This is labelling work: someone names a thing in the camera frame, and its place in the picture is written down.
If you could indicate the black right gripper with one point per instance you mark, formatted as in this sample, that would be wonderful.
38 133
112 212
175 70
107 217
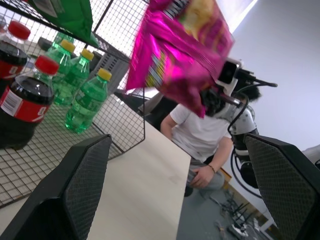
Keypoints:
212 105

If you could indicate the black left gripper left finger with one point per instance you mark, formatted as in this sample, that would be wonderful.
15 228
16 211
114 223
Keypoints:
62 195

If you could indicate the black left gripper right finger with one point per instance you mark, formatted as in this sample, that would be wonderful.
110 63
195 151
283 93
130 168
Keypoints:
287 187

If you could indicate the magenta chip bag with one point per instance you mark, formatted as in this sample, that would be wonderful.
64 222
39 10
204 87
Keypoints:
175 50

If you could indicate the person's bare hand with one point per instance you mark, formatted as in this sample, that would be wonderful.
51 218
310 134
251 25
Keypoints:
201 176

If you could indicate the person in white t-shirt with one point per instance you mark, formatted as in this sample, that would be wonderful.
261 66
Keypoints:
200 130

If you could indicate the cola bottle with red cap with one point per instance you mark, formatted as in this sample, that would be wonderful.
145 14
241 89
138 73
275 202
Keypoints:
25 105
10 57

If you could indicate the green soda bottle yellow cap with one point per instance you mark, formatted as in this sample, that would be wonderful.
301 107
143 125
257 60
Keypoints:
87 100
61 56
77 72
61 37

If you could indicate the grey plastic crate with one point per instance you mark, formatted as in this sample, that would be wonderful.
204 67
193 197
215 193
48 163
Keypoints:
112 67

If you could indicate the small black box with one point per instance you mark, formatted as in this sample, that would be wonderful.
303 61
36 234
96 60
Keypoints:
45 43

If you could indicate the green chip bag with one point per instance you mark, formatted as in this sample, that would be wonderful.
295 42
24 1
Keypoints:
72 17

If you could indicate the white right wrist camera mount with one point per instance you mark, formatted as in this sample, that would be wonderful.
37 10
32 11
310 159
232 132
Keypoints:
232 86

